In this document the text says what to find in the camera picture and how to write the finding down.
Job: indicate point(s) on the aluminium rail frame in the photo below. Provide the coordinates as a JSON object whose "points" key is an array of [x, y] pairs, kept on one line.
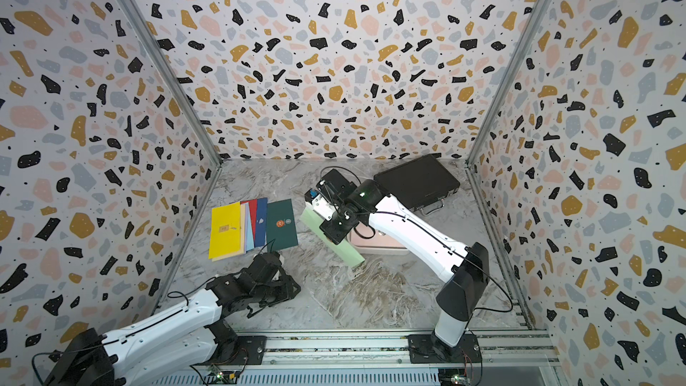
{"points": [[381, 356]]}

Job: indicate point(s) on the yellow envelope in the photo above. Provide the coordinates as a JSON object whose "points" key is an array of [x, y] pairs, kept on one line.
{"points": [[224, 230]]}

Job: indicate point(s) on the white storage box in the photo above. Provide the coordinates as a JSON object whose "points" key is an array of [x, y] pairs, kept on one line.
{"points": [[368, 233]]}

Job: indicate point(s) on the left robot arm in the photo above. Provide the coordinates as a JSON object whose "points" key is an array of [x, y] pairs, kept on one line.
{"points": [[193, 333]]}

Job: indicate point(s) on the light green envelope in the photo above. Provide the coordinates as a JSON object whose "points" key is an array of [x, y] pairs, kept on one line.
{"points": [[344, 250]]}

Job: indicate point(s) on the black case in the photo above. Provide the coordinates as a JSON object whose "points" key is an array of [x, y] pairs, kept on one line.
{"points": [[422, 184]]}

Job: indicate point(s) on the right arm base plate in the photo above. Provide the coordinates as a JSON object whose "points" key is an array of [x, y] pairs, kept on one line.
{"points": [[428, 349]]}

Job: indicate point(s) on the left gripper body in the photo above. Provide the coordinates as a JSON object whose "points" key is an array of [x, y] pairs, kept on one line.
{"points": [[282, 289]]}

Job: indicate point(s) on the dark green envelope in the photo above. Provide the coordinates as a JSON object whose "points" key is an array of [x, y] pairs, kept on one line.
{"points": [[281, 231]]}

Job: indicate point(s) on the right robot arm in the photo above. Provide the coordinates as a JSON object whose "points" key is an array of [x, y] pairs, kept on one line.
{"points": [[464, 269]]}

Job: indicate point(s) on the pink envelope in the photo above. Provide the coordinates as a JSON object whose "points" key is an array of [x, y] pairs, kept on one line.
{"points": [[378, 241]]}

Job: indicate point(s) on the light blue envelope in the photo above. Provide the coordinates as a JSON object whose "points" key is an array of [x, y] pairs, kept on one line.
{"points": [[248, 229]]}

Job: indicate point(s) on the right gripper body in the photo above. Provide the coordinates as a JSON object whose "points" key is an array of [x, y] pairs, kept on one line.
{"points": [[338, 225]]}

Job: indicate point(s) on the red envelope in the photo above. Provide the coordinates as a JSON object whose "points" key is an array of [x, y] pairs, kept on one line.
{"points": [[253, 209]]}

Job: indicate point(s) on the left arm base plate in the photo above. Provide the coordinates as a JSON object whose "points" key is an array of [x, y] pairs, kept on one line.
{"points": [[243, 350]]}

